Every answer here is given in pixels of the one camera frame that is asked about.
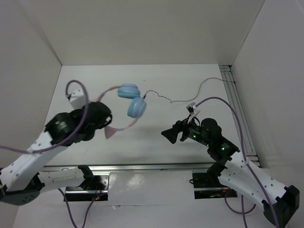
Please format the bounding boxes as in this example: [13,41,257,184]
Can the aluminium rail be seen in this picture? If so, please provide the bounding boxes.
[40,162,216,173]
[219,66,260,166]

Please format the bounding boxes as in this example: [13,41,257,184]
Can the thin black headphone cable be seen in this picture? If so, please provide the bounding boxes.
[143,77,236,104]

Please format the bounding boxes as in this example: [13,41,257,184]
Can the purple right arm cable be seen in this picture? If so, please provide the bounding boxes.
[195,96,279,226]

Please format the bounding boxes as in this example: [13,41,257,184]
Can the aluminium rail right side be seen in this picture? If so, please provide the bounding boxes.
[219,66,260,166]

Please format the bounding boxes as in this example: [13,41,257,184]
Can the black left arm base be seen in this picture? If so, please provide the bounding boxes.
[64,171,110,202]

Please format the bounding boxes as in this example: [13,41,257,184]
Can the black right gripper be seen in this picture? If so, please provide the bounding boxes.
[161,114,211,146]

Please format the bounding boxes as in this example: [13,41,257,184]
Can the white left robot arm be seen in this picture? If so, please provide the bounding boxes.
[0,102,112,206]

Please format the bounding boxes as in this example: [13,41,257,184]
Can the pink and blue cat headphones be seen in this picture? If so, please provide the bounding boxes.
[94,83,147,139]

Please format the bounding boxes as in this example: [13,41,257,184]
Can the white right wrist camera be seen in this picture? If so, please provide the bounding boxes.
[186,102,200,117]

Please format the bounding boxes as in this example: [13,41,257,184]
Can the aluminium rail front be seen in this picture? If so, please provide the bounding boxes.
[40,162,216,173]

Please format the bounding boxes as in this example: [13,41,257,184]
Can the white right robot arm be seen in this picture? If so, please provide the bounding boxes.
[161,118,300,228]

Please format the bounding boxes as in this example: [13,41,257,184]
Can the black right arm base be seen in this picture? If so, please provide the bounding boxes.
[189,172,237,200]

